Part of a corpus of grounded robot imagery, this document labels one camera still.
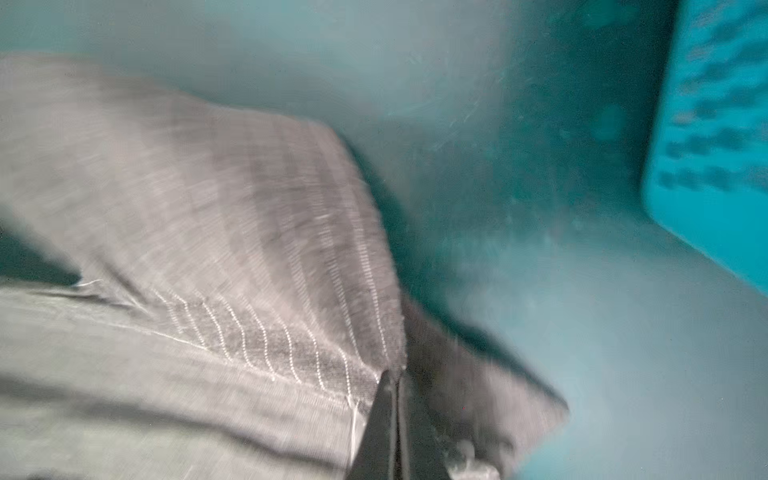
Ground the dark grey striped shirt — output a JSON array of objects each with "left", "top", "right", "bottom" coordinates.
[{"left": 1, "top": 54, "right": 568, "bottom": 479}]

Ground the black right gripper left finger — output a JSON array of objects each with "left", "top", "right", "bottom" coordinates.
[{"left": 346, "top": 371, "right": 399, "bottom": 480}]

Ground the teal plastic basket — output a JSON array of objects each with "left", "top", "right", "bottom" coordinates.
[{"left": 641, "top": 0, "right": 767, "bottom": 293}]

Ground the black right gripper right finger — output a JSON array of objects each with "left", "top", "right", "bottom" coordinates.
[{"left": 397, "top": 372, "right": 450, "bottom": 480}]

